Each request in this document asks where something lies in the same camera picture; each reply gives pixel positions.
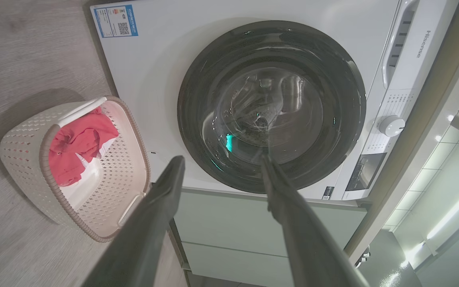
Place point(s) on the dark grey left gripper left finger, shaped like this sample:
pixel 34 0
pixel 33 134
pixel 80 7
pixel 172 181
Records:
pixel 142 239

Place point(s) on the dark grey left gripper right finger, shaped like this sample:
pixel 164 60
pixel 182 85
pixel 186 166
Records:
pixel 309 247

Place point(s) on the white washing machine dial knob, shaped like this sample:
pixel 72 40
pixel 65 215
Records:
pixel 391 126

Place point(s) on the pale green cabinet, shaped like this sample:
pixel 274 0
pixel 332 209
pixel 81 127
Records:
pixel 253 219

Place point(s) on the red garment with white label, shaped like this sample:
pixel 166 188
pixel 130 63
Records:
pixel 64 169

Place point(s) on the narrow pale green cabinet door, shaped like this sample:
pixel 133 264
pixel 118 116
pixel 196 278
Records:
pixel 233 267

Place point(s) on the white detergent drawer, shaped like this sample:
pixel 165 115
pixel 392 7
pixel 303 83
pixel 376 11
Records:
pixel 436 24

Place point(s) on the blue energy label sticker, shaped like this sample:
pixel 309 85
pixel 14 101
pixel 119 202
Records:
pixel 116 20

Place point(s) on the white front-load washing machine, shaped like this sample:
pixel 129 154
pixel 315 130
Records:
pixel 153 79

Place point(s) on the dark washing machine display panel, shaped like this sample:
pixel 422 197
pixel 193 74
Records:
pixel 367 171

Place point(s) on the black and white label sticker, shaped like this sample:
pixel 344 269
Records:
pixel 328 193

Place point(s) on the beige countertop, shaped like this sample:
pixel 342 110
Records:
pixel 428 103

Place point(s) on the washing machine glass door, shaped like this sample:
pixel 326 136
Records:
pixel 197 99

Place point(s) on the cream perforated laundry basket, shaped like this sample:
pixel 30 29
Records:
pixel 26 147

